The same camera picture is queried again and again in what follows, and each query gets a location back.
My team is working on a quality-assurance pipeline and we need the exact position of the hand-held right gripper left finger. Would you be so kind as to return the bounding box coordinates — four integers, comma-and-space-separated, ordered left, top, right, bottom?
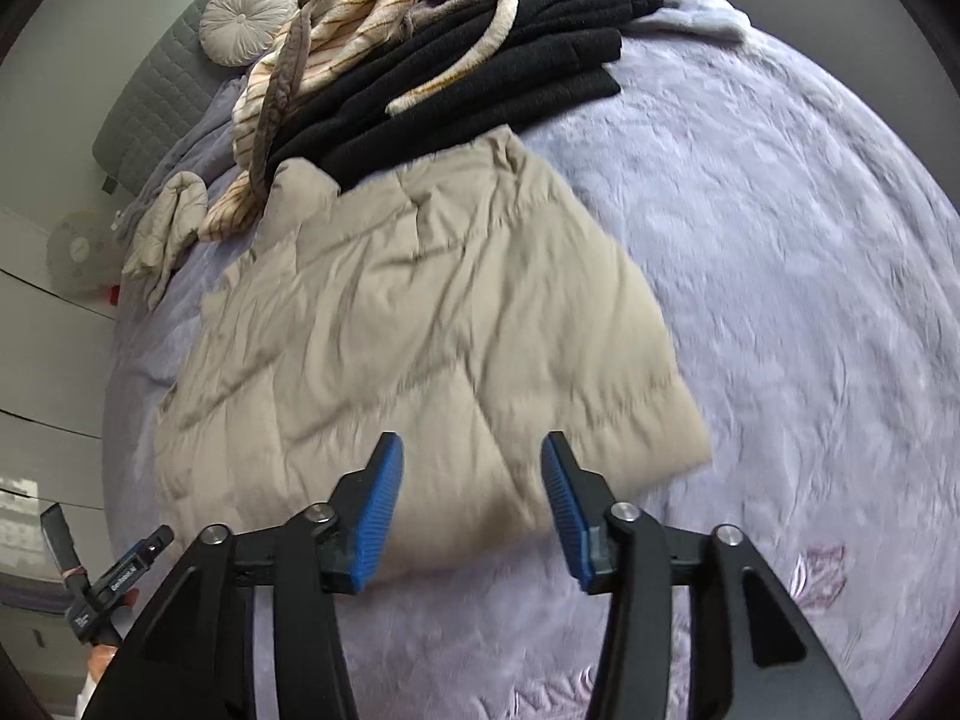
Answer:
82, 431, 406, 720

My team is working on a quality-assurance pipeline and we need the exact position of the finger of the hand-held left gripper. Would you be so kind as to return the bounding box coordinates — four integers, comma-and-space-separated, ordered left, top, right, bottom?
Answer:
90, 527, 175, 608
40, 502, 85, 582

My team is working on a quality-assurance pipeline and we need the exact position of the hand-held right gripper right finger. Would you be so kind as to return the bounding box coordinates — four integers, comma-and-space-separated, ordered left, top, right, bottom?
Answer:
540, 431, 863, 720

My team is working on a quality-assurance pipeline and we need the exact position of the large beige puffer jacket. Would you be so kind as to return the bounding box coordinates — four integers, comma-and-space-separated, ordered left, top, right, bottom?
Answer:
150, 127, 713, 586

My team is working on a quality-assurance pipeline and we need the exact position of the person's left forearm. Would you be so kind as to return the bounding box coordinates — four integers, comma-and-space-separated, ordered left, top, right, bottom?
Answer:
75, 645, 121, 720

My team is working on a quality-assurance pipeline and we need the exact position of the white standing fan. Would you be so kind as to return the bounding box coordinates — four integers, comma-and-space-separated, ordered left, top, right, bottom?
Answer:
46, 210, 121, 297

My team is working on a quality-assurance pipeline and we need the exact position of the small folded beige jacket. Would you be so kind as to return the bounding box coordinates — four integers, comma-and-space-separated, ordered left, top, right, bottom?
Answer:
120, 171, 209, 312

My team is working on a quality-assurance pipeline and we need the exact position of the purple fuzzy bed blanket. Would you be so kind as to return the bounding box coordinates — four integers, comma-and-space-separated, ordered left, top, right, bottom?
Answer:
101, 0, 960, 720

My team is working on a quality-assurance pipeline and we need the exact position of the grey quilted headboard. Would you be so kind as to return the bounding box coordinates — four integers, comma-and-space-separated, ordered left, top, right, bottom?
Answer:
91, 0, 331, 200

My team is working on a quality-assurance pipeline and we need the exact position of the black fleece garment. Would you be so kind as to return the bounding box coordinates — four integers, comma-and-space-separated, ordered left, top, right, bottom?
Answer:
259, 0, 665, 192

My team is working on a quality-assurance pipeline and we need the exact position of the cream striped robe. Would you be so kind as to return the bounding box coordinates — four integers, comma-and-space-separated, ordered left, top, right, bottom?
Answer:
199, 0, 571, 241

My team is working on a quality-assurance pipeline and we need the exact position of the round white pleated pillow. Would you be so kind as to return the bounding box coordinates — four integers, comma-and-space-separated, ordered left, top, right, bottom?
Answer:
199, 0, 299, 67

